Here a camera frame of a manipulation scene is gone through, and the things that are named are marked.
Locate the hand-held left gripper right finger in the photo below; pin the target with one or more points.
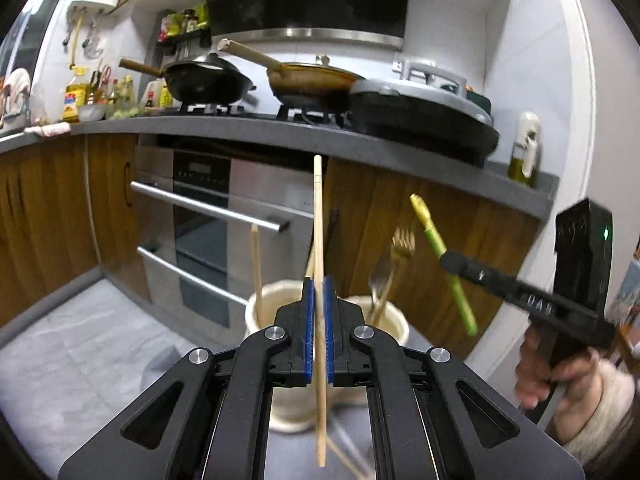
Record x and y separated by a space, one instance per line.
330 330

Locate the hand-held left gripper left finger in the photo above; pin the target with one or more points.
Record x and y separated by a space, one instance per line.
310 330

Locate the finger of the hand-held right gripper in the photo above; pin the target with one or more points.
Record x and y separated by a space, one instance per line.
470 270

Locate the cream floral ceramic utensil holder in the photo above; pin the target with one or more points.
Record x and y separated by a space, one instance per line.
397 332

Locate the long wooden chopstick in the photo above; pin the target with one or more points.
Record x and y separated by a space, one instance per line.
318 210

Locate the person's right forearm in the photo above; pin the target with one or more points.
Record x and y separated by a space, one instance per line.
605 405

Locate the person's right hand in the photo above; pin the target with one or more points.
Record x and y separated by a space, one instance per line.
532 375

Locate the wooden base cabinet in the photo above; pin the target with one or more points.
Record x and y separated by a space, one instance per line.
450 210

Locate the white capped oil dispenser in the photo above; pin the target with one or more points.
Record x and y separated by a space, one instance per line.
525 152

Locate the stainless steel oven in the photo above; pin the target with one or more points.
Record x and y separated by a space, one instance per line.
200 240

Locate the black griddle pan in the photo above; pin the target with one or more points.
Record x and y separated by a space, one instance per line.
425 122

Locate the grey striped table cloth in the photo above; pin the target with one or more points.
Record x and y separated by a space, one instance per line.
160 370

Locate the green box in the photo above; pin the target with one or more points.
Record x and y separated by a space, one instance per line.
478 101

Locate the grey kitchen countertop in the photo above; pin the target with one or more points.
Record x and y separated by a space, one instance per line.
250 130

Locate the black gas hob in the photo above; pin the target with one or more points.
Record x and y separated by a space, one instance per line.
240 109

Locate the white sauce bottle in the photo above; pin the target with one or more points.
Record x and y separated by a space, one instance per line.
159 96

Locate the wooden base cabinets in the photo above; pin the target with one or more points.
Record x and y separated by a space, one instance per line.
50 210

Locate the row of condiment bottles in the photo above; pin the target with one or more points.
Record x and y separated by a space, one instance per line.
112 92

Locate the black spice rack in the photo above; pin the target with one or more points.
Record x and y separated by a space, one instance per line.
182 32

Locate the yellow cooking oil bottle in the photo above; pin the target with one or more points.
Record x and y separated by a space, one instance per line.
75 99

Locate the white rag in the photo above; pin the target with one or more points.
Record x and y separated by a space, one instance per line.
47 130

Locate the white hanging towel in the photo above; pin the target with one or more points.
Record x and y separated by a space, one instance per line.
17 91

